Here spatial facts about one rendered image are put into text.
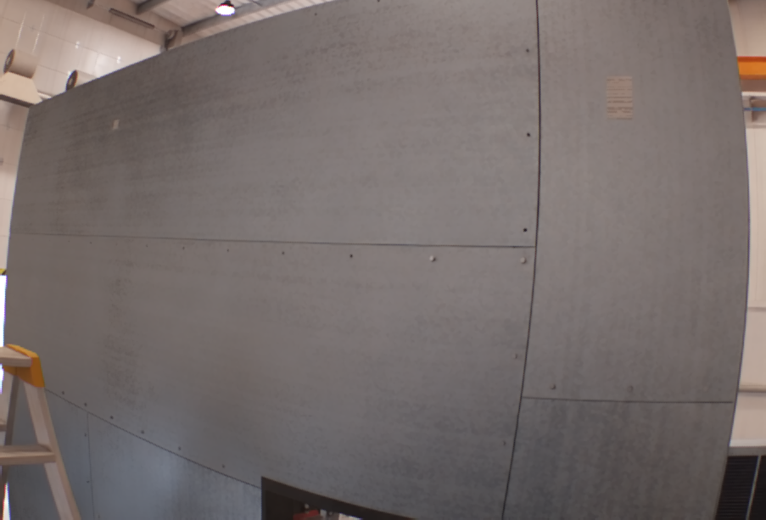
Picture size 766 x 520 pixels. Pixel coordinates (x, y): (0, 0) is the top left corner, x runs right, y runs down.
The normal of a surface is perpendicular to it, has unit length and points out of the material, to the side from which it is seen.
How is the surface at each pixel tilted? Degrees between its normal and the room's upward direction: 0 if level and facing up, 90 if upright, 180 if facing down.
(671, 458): 90
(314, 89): 90
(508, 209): 90
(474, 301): 90
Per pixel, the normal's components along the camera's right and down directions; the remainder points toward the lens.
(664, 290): -0.51, -0.15
